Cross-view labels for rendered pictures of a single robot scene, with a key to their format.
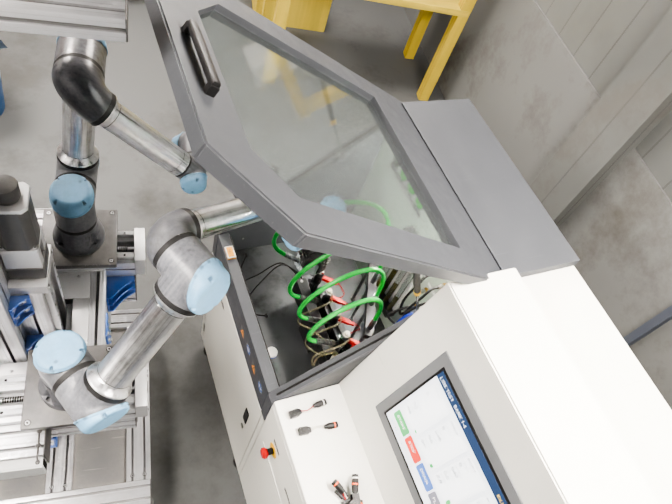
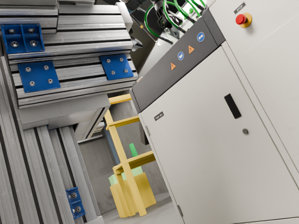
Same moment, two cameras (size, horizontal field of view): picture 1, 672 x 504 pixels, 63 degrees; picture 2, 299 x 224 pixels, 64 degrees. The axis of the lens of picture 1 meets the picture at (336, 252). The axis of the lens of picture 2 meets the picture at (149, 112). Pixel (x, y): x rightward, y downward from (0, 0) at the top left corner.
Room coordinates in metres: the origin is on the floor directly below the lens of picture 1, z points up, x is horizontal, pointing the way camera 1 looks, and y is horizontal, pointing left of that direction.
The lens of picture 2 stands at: (-0.22, 0.38, 0.41)
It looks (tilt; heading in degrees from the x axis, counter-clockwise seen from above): 15 degrees up; 0
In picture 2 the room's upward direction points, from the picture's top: 22 degrees counter-clockwise
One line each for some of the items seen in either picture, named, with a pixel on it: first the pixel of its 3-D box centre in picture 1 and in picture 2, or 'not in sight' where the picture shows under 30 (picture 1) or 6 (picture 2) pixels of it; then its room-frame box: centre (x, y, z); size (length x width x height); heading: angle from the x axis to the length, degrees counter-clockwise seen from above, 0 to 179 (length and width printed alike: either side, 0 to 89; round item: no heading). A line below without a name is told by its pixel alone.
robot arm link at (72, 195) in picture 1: (73, 201); not in sight; (0.87, 0.77, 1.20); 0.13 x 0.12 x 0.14; 29
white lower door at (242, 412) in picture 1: (227, 366); (201, 149); (0.92, 0.21, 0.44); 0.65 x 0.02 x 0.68; 41
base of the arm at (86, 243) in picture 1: (77, 227); not in sight; (0.86, 0.77, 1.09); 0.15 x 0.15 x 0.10
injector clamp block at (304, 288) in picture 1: (320, 328); not in sight; (1.00, -0.06, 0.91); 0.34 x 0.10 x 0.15; 41
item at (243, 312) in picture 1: (244, 317); (169, 71); (0.93, 0.20, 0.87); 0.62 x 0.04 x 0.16; 41
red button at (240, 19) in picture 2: (267, 452); (242, 19); (0.56, -0.06, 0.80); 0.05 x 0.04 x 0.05; 41
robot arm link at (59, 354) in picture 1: (63, 360); not in sight; (0.44, 0.51, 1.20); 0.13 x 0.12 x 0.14; 64
